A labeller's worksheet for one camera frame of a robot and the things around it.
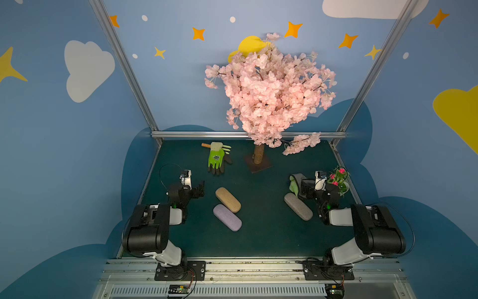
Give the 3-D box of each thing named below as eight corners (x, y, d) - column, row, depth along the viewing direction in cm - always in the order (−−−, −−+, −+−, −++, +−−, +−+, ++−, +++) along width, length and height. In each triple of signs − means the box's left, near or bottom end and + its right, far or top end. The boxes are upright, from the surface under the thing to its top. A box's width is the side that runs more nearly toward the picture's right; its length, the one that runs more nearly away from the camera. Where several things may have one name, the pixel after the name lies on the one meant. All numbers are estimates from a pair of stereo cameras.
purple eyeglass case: (211, 211, 92) (211, 209, 90) (219, 203, 95) (219, 201, 93) (236, 234, 85) (236, 232, 83) (244, 225, 88) (244, 223, 86)
